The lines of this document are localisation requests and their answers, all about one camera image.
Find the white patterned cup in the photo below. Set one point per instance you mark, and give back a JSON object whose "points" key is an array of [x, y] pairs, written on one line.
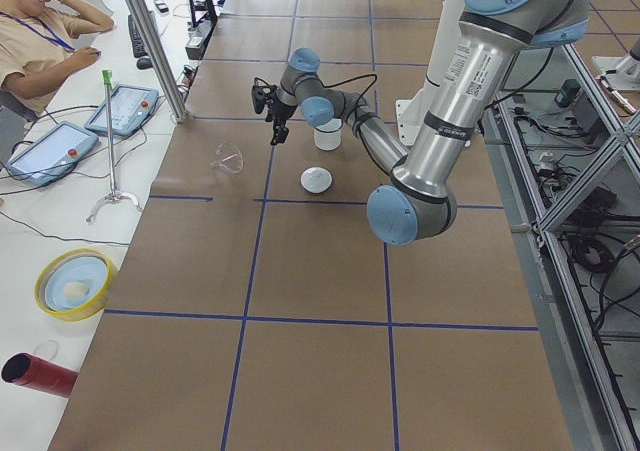
{"points": [[327, 137]]}

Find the far teach pendant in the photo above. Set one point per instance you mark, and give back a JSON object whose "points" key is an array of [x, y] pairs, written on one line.
{"points": [[130, 107]]}

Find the teach pendant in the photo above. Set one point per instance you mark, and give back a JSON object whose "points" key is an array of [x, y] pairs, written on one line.
{"points": [[130, 107], [53, 155]]}

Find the black computer mouse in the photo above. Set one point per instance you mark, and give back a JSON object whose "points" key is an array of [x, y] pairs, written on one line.
{"points": [[144, 63]]}

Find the black keyboard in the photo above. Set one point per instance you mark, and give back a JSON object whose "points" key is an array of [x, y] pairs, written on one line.
{"points": [[137, 43]]}

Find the near teach pendant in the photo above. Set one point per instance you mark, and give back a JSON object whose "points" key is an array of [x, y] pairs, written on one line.
{"points": [[53, 155]]}

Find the yellow tape roll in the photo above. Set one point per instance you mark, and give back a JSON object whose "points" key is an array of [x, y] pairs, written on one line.
{"points": [[75, 285]]}

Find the seated person beige shirt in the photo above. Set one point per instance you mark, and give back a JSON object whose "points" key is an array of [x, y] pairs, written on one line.
{"points": [[37, 46]]}

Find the red cylinder tube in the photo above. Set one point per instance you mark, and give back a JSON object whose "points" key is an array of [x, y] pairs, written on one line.
{"points": [[36, 373]]}

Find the green handled reacher grabber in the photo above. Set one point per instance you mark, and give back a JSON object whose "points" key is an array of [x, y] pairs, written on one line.
{"points": [[115, 195]]}

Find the aluminium frame post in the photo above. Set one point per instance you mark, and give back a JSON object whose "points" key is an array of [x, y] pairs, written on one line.
{"points": [[138, 9]]}

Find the aluminium side frame rail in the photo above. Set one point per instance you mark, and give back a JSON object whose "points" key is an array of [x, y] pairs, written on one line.
{"points": [[564, 138]]}

